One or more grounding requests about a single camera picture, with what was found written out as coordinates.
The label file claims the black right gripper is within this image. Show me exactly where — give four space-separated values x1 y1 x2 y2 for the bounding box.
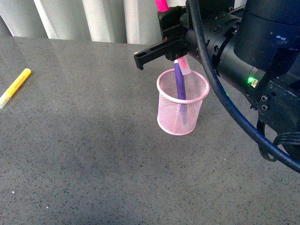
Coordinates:
134 0 241 70

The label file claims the pink highlighter pen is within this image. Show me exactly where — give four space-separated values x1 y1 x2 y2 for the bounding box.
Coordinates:
155 0 191 75

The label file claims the purple marker pen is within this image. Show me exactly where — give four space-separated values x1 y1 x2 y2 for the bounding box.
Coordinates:
174 60 187 124

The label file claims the pink mesh cup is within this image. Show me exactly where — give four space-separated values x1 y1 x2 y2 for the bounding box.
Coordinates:
157 69 210 135

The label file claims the grey pleated curtain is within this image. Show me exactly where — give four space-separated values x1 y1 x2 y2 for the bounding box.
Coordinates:
0 0 248 45

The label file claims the yellow highlighter pen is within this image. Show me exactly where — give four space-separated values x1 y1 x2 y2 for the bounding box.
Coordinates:
0 68 31 109

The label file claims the dark blue cable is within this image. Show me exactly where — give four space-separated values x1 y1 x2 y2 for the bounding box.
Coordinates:
188 0 300 173

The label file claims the black cable bundle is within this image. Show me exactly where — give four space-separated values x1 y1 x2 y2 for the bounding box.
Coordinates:
256 118 300 162

